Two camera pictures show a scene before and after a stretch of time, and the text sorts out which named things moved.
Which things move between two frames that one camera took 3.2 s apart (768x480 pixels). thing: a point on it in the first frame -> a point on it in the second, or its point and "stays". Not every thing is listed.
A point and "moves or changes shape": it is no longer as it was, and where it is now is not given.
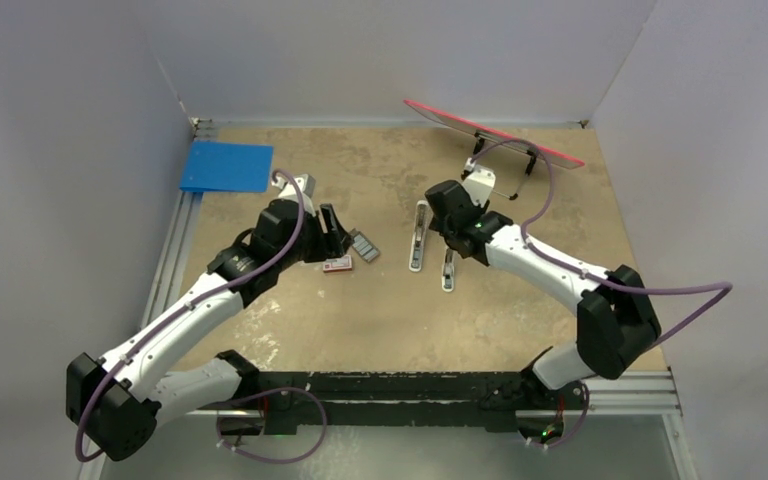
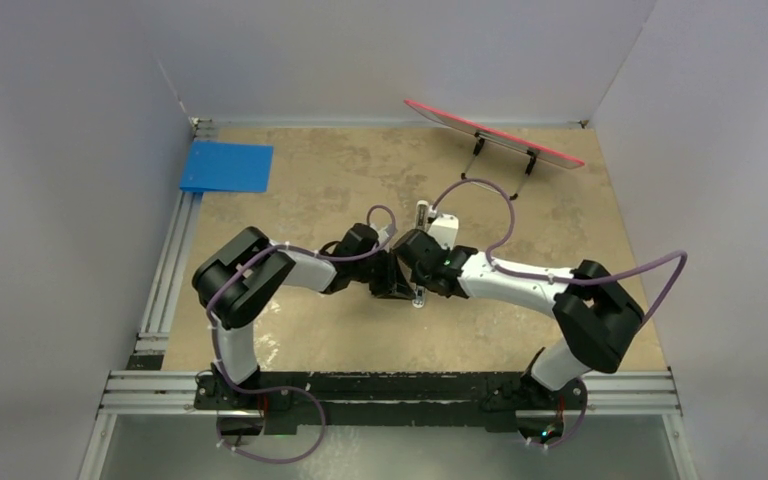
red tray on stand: [494, 139] stays
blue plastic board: [228, 167] stays
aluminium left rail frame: [168, 273] stays
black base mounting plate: [492, 400] stays
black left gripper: [330, 244] -> [393, 282]
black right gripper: [438, 227] -> [417, 278]
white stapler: [422, 216] stays
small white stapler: [448, 275] moves or changes shape
